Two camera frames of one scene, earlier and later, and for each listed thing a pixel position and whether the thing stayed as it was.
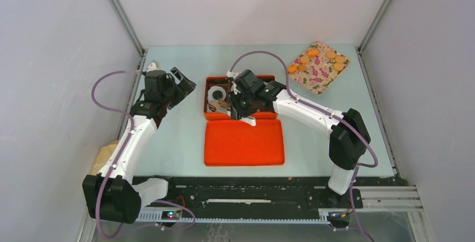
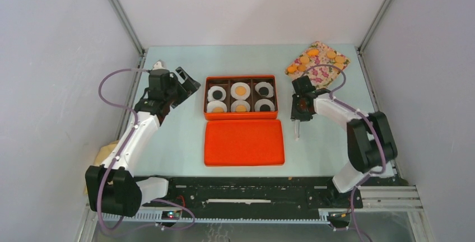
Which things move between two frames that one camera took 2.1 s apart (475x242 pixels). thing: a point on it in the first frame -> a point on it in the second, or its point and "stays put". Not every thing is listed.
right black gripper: (233, 97) -> (294, 115)
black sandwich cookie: (217, 94) stays put
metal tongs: (234, 112) -> (297, 129)
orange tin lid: (234, 143) stays put
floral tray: (317, 66) stays put
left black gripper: (183, 88) stays put
